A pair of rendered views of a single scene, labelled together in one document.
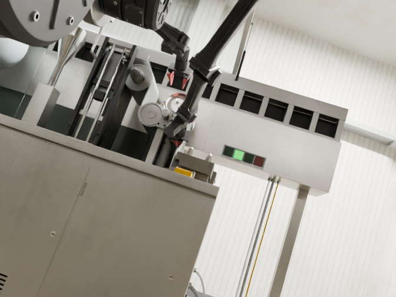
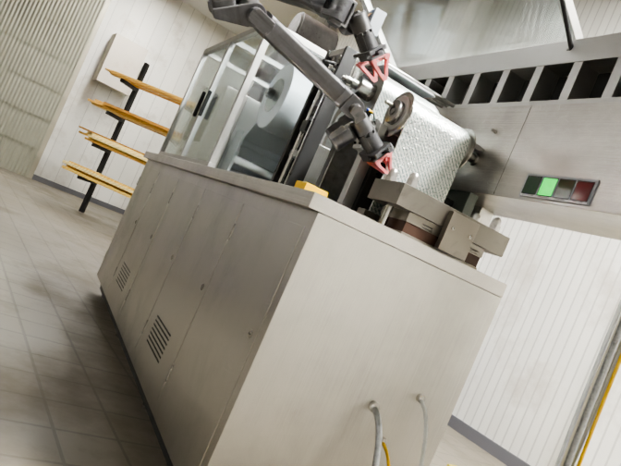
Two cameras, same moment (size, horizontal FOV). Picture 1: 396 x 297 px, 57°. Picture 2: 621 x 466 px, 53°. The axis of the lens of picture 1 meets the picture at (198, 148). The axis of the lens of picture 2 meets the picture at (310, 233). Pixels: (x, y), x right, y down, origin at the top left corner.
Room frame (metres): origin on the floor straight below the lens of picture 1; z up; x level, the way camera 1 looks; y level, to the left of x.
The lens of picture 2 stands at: (0.69, -1.41, 0.78)
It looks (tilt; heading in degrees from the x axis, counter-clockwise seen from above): 1 degrees up; 59
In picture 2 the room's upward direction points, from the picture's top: 24 degrees clockwise
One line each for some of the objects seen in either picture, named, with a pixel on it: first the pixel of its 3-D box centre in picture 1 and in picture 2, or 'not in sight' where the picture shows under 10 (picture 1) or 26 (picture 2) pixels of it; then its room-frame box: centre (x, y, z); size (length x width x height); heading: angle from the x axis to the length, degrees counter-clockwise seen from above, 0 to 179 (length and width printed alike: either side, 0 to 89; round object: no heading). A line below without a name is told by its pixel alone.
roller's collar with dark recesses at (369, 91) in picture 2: (137, 75); (364, 89); (1.74, 0.41, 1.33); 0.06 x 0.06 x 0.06; 84
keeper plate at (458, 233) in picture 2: (212, 182); (457, 236); (1.89, -0.13, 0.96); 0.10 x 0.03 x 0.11; 174
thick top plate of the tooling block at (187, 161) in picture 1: (197, 170); (439, 217); (1.88, -0.04, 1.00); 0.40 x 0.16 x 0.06; 174
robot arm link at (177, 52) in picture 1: (174, 46); (345, 19); (1.49, 0.25, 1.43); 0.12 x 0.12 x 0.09; 82
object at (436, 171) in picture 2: (181, 143); (420, 176); (1.85, 0.09, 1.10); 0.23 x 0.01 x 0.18; 174
